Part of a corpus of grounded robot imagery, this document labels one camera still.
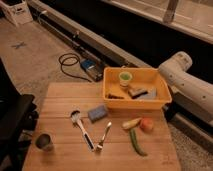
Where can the orange toy fruit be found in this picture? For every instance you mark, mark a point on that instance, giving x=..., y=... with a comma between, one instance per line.
x=147, y=124

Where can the white-handled kitchen spoon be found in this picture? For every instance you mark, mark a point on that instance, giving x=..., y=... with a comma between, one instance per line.
x=76, y=119

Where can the dark object in bin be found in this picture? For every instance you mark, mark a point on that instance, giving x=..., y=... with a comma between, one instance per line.
x=111, y=96

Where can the white cardboard box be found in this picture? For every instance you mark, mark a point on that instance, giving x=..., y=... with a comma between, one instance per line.
x=18, y=14

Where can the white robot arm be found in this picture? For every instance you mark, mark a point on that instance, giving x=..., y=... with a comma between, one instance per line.
x=174, y=71

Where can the metal cup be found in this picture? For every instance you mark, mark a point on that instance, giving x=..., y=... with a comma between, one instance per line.
x=44, y=142

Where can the blue power box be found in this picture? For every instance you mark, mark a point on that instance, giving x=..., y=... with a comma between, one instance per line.
x=87, y=64

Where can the metal fork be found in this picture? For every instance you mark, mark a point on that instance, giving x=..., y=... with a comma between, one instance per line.
x=101, y=142

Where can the blue sponge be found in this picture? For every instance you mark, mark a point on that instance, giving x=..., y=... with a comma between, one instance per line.
x=97, y=113

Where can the black chair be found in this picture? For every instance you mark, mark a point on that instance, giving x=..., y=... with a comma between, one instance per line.
x=15, y=109

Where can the green toy pepper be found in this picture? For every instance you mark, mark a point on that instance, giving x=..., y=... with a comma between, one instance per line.
x=134, y=142

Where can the brown scrub brush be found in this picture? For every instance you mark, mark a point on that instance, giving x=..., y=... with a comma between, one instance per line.
x=134, y=93

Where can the small green cup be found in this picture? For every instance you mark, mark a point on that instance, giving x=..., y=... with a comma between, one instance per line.
x=125, y=78

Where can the yellow plastic bin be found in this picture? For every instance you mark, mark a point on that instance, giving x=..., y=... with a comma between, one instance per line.
x=145, y=78

